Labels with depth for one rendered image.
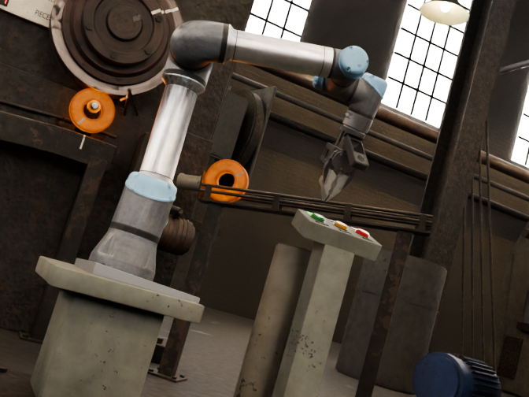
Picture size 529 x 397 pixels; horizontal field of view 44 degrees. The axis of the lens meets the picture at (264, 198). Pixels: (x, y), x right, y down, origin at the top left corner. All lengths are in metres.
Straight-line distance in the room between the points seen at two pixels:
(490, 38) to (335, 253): 5.09
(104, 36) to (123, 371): 1.28
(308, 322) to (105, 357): 0.61
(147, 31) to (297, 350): 1.23
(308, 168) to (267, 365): 7.62
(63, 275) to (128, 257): 0.18
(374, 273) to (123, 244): 3.25
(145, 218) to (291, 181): 7.89
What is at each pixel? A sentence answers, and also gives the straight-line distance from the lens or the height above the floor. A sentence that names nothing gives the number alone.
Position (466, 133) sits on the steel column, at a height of 2.29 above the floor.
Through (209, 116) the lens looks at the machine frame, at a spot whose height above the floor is 0.97.
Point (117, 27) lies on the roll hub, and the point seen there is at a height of 1.09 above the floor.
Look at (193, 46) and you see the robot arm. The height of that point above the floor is 0.88.
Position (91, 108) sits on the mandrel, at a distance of 2.39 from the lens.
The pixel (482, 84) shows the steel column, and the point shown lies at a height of 2.79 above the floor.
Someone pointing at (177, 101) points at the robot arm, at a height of 0.76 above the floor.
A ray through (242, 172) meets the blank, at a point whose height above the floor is 0.75.
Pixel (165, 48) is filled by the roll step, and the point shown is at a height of 1.11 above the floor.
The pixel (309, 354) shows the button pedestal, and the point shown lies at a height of 0.24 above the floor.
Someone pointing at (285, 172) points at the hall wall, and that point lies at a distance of 9.30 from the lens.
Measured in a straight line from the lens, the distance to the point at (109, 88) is 2.42.
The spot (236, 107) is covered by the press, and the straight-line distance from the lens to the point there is 6.95.
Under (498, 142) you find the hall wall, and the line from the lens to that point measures 11.47.
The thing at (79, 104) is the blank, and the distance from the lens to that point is 2.42.
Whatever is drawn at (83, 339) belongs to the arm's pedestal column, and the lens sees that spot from 1.44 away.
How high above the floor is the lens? 0.36
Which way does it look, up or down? 8 degrees up
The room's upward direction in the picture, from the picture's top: 16 degrees clockwise
